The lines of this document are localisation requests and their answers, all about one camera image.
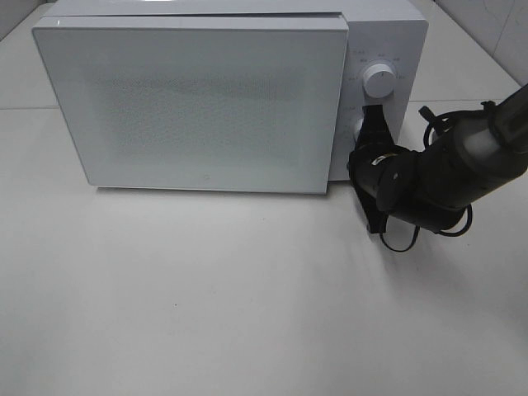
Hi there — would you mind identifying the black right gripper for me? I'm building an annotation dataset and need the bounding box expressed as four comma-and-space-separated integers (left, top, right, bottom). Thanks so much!
349, 105, 398, 234

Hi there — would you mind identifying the white timer knob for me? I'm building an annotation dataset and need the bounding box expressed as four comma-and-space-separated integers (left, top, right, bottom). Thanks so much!
353, 118, 364, 144

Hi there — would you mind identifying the white microwave door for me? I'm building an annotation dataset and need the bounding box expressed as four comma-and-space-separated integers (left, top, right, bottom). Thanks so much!
32, 15, 348, 194

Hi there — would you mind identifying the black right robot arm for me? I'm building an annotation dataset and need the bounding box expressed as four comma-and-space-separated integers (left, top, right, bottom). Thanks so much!
347, 87, 527, 234

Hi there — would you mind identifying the upper white power knob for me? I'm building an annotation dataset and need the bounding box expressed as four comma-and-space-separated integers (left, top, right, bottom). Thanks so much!
362, 62, 396, 99

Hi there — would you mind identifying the white microwave oven body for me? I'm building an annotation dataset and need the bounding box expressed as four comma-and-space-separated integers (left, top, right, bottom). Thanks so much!
35, 1, 428, 186

